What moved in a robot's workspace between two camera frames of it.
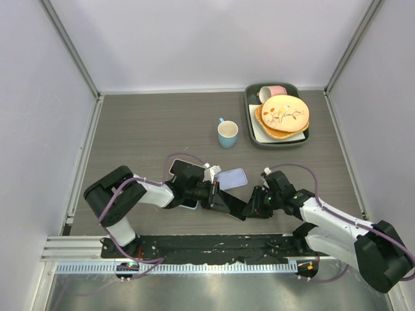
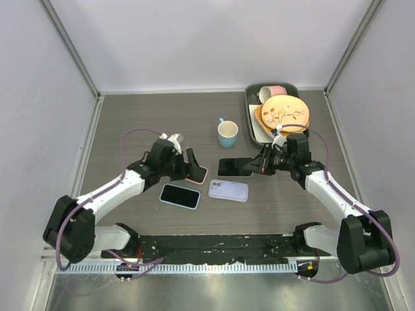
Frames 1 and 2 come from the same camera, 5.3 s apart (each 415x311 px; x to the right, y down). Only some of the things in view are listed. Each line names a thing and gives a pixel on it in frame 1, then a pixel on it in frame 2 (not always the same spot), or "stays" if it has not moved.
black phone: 237,208 -> 233,167
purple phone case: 231,179 -> 229,190
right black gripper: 255,206 -> 262,162
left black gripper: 216,199 -> 184,168
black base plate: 206,248 stays
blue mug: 227,132 stays
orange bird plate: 285,113 stays
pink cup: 267,92 stays
